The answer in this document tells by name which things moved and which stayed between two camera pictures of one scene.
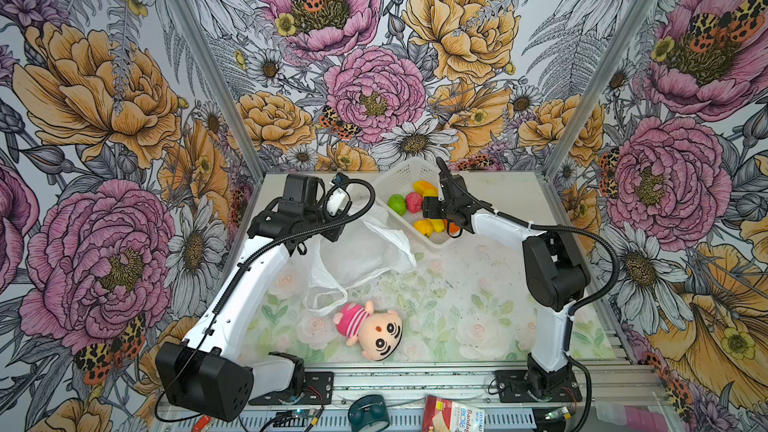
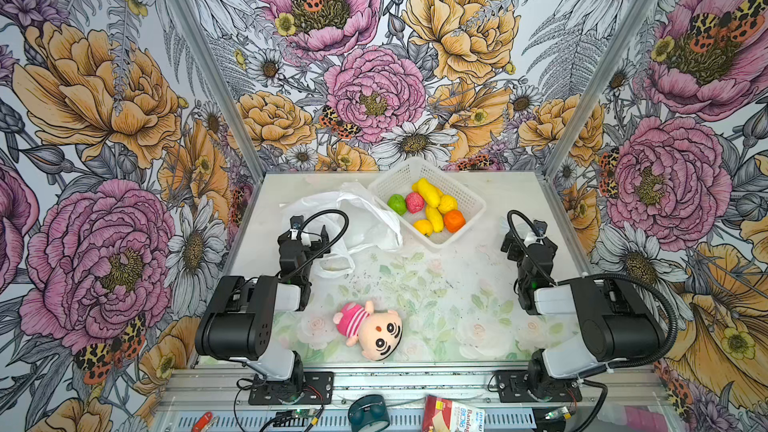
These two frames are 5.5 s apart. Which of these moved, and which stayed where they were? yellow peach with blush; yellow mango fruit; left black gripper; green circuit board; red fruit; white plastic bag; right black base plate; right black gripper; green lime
Moved: right black gripper; white plastic bag; left black gripper
Stayed: yellow peach with blush; green circuit board; right black base plate; yellow mango fruit; green lime; red fruit
